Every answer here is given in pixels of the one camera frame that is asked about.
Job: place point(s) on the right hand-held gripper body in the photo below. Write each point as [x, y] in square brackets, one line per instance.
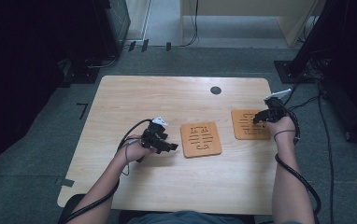
[274, 109]

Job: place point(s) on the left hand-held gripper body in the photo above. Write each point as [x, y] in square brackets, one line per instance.
[153, 133]

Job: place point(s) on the slotted bamboo coaster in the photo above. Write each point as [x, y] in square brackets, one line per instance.
[201, 139]
[245, 130]

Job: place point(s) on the person's right hand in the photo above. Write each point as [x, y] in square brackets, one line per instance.
[281, 126]

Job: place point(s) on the person's left hand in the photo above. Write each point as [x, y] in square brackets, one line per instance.
[134, 151]

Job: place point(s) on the black wristband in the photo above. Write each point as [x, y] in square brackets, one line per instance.
[284, 131]

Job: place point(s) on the dark round table grommet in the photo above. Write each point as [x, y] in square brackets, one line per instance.
[215, 90]

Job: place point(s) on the black angled floor tape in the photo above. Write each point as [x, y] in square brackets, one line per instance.
[83, 109]

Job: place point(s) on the grey floor tape piece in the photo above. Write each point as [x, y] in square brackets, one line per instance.
[65, 181]

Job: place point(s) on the beige wooden desk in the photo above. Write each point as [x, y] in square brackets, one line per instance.
[245, 7]

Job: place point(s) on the black chair seat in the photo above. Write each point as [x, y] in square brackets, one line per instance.
[70, 208]

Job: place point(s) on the black stand base plate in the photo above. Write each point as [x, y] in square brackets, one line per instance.
[81, 74]
[292, 73]

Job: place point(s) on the black slanted stand post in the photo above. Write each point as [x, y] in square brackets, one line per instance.
[317, 34]

